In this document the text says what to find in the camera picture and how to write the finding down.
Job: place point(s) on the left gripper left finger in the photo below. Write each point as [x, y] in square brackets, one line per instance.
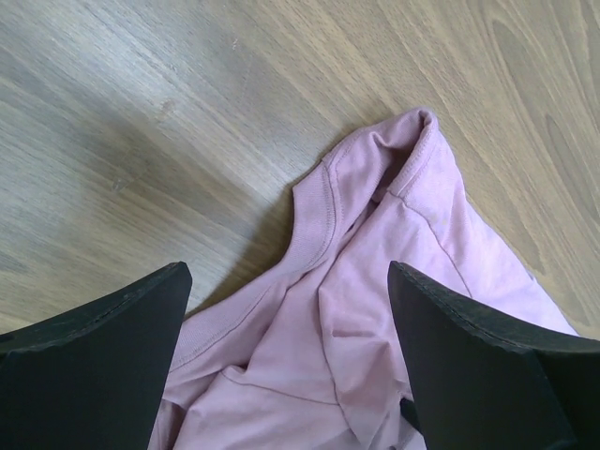
[93, 377]

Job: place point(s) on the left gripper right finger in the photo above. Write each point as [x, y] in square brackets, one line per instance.
[482, 379]

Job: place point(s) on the dusty pink t shirt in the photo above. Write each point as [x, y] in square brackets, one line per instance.
[306, 356]

